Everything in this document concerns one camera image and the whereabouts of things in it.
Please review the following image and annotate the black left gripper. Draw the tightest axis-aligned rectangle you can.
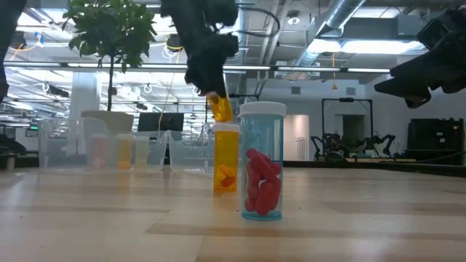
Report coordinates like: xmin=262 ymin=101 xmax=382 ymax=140
xmin=184 ymin=33 xmax=240 ymax=98

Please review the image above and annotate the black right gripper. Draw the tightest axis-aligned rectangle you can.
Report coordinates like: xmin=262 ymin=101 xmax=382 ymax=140
xmin=374 ymin=39 xmax=466 ymax=109

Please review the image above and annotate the large orange pill bottle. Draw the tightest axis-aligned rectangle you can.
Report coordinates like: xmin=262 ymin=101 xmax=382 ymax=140
xmin=205 ymin=91 xmax=234 ymax=124

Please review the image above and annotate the orange bottle with mixed pills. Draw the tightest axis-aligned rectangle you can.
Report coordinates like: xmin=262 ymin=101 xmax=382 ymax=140
xmin=213 ymin=122 xmax=241 ymax=193

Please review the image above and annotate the small pale yellow pill bottle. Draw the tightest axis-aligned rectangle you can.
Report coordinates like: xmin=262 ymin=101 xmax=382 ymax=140
xmin=134 ymin=135 xmax=151 ymax=169

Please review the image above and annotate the small orange pill bottle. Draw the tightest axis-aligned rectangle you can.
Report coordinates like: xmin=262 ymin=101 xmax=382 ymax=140
xmin=116 ymin=133 xmax=134 ymax=170

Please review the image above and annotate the small pink pill bottle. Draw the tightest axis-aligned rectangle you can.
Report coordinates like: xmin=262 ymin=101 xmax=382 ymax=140
xmin=90 ymin=133 xmax=109 ymax=169

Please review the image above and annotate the clear plastic bin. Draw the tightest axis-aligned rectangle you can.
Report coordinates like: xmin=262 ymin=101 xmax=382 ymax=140
xmin=38 ymin=118 xmax=169 ymax=170
xmin=159 ymin=129 xmax=219 ymax=172

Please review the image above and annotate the black monitor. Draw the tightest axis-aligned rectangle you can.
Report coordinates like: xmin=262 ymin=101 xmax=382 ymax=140
xmin=137 ymin=111 xmax=186 ymax=132

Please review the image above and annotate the black cabinet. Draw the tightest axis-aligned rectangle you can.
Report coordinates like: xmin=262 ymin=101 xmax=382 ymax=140
xmin=407 ymin=116 xmax=466 ymax=162

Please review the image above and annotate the green leafy plant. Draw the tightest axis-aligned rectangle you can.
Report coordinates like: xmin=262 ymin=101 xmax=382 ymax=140
xmin=61 ymin=0 xmax=158 ymax=112

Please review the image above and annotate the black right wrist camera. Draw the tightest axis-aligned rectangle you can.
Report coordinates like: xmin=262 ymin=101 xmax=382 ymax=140
xmin=416 ymin=16 xmax=452 ymax=50

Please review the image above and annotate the black background rig frame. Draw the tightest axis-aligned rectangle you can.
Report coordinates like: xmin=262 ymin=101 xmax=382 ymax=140
xmin=321 ymin=97 xmax=374 ymax=161

